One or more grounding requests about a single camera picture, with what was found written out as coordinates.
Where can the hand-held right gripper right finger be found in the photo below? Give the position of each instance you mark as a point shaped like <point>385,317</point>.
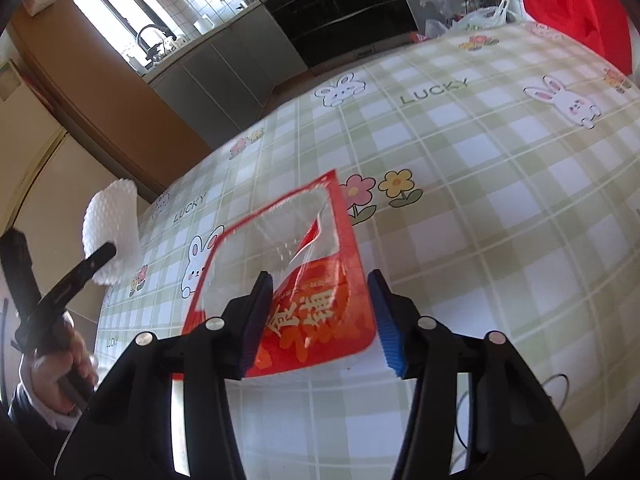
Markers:
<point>387,327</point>

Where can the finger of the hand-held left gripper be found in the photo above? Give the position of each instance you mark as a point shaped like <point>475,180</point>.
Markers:
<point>90,265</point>

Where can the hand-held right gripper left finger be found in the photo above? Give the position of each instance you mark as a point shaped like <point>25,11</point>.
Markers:
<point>257,320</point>

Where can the white foam fruit net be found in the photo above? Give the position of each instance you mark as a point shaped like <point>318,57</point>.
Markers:
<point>110,220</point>

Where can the red framed clear package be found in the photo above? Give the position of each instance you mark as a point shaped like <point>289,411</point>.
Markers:
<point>320,320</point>

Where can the person's left forearm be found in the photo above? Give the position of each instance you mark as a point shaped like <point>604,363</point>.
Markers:
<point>30,410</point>

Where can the person's left hand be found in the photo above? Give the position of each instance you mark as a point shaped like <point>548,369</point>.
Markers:
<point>50,372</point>

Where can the cream refrigerator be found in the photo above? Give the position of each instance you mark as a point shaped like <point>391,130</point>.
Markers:
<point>30,170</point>

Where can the kitchen faucet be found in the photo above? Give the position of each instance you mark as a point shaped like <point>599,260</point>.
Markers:
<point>152,40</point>

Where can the grey lower kitchen cabinets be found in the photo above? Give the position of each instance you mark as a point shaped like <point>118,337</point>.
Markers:
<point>225,70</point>

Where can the kitchen window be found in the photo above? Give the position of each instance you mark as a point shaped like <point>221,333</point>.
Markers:
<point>115,10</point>

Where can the white electric kettle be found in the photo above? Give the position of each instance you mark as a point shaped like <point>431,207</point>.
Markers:
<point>203,23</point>

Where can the red shopping bag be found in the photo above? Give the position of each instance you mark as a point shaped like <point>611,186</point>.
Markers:
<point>419,37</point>

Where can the black stove oven unit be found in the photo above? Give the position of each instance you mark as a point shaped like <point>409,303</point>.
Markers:
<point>340,10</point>

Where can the clear plastic bags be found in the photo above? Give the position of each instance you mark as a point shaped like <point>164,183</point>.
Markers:
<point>437,10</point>

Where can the white plastic bag green print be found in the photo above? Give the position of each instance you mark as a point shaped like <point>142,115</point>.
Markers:
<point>480,17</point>

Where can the red apron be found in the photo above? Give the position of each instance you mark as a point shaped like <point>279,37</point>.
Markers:
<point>575,5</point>

